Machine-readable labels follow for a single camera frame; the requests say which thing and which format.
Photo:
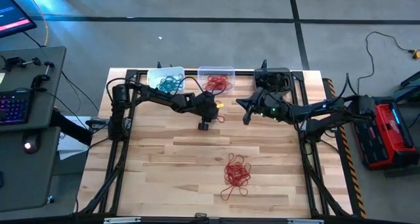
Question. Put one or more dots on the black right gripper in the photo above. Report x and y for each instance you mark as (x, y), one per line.
(267, 105)

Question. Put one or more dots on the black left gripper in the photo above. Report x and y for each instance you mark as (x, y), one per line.
(206, 107)

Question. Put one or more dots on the red rubber band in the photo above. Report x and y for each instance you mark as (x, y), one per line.
(235, 188)
(222, 119)

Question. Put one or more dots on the red rubber bands tangle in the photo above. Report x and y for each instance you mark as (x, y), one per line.
(226, 82)
(233, 176)
(211, 83)

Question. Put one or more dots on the white plastic basket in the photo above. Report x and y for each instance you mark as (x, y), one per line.
(152, 71)

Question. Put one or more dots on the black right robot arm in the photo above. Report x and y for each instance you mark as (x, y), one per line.
(321, 110)

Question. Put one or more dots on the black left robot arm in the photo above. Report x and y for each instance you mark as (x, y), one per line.
(157, 97)

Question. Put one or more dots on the black rubber bands heap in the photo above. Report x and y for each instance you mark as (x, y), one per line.
(272, 79)

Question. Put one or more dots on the grey plastic basket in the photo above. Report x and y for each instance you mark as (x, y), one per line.
(257, 72)

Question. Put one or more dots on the clear plastic basket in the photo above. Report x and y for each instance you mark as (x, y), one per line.
(215, 69)

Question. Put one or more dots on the yellow black hazard tape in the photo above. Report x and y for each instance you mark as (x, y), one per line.
(352, 174)

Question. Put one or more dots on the red and black power station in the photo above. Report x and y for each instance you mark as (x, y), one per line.
(384, 135)

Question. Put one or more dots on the black equipment case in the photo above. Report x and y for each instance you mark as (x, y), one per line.
(410, 89)

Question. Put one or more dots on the black desk clamp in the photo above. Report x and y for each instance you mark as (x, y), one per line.
(39, 81)
(13, 62)

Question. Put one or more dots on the black computer mouse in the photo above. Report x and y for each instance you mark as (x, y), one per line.
(30, 145)

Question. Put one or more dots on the backlit black keyboard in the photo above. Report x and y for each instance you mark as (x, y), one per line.
(13, 107)

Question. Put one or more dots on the grey side desk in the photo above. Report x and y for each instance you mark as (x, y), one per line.
(19, 171)

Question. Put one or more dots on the large desk monitor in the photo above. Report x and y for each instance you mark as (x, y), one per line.
(13, 17)

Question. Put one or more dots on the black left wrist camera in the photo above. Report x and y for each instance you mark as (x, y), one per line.
(215, 102)

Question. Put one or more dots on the white arm base bracket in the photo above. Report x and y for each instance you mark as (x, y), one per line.
(301, 125)

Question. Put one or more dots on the silver metal bracket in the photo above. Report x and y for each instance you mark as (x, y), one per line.
(121, 220)
(305, 221)

